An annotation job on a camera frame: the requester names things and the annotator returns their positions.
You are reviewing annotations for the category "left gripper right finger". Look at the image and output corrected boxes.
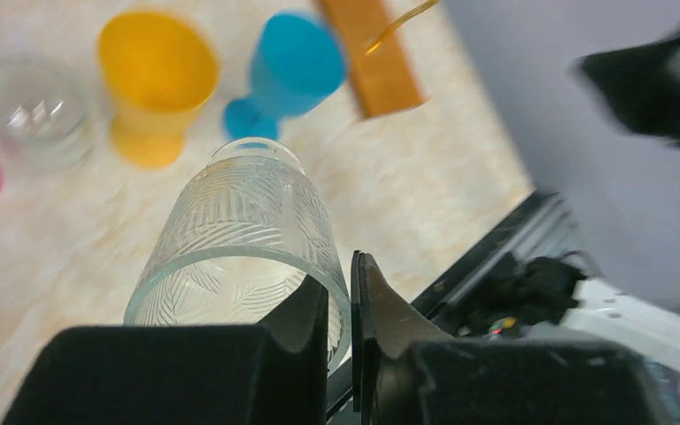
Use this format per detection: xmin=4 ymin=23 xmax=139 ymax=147
xmin=351 ymin=251 xmax=675 ymax=424

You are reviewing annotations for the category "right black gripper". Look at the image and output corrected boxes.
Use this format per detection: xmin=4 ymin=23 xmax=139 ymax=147
xmin=576 ymin=27 xmax=680 ymax=149

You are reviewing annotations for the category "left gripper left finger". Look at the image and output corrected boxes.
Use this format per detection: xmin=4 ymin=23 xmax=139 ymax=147
xmin=4 ymin=277 xmax=328 ymax=424

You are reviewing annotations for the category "clear wine glass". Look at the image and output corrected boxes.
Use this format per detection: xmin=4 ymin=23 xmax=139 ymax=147
xmin=123 ymin=137 xmax=351 ymax=371
xmin=0 ymin=54 xmax=92 ymax=174

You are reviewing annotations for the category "blue wine glass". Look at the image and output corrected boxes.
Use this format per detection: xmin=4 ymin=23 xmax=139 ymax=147
xmin=222 ymin=12 xmax=348 ymax=140

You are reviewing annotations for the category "yellow wine glass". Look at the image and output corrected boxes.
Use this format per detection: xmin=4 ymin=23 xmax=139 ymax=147
xmin=97 ymin=10 xmax=220 ymax=169

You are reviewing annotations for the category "clear wine glass front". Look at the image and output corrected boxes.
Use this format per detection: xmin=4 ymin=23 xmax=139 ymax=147
xmin=0 ymin=54 xmax=92 ymax=174

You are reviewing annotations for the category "gold wine glass rack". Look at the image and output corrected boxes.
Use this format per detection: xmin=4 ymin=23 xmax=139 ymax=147
xmin=316 ymin=0 xmax=437 ymax=120

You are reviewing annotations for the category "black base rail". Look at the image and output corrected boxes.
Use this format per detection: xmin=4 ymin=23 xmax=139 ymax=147
xmin=327 ymin=191 xmax=555 ymax=424

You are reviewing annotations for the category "aluminium frame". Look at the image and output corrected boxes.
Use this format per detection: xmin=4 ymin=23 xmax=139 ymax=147
xmin=492 ymin=196 xmax=588 ymax=262

